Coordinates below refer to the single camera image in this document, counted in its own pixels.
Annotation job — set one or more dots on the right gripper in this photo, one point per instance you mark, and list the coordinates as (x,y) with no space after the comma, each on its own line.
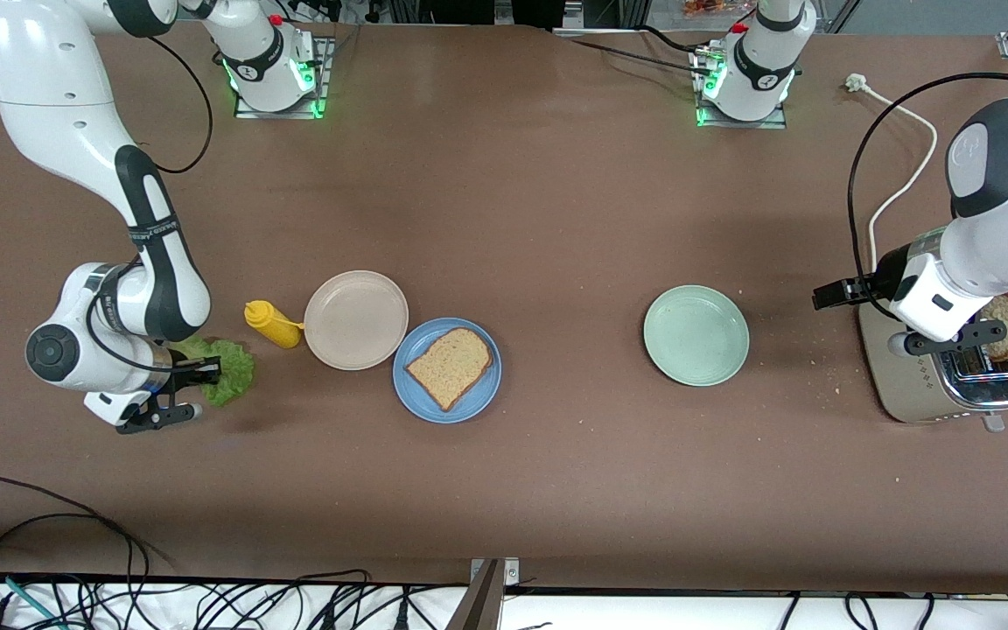
(178,369)

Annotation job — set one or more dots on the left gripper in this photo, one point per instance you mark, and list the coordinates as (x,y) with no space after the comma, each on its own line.
(870,284)

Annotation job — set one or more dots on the green lettuce leaf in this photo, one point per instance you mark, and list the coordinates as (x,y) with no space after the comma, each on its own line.
(237,376)

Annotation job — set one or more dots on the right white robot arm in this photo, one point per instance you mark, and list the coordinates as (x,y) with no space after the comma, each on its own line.
(58,87)

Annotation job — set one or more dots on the green plate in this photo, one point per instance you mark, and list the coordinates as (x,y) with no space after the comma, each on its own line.
(696,335)

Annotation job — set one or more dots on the beige plate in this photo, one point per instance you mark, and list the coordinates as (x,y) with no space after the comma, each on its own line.
(355,319)

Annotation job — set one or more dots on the blue plate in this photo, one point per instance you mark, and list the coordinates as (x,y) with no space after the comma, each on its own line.
(421,398)

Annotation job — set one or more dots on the yellow squeeze bottle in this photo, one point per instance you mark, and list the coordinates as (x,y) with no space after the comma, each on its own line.
(272,325)

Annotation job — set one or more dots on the beige chrome toaster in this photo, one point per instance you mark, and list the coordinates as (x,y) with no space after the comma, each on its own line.
(906,385)

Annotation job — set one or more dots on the orange food package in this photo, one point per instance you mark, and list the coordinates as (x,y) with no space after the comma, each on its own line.
(714,7)

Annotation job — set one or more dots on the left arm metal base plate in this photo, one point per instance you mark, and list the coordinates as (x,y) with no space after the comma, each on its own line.
(775,122)

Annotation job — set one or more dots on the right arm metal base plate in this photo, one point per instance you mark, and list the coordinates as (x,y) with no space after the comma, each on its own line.
(323,87)

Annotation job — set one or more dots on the aluminium table bracket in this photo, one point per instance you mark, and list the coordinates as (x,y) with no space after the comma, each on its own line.
(486,604)

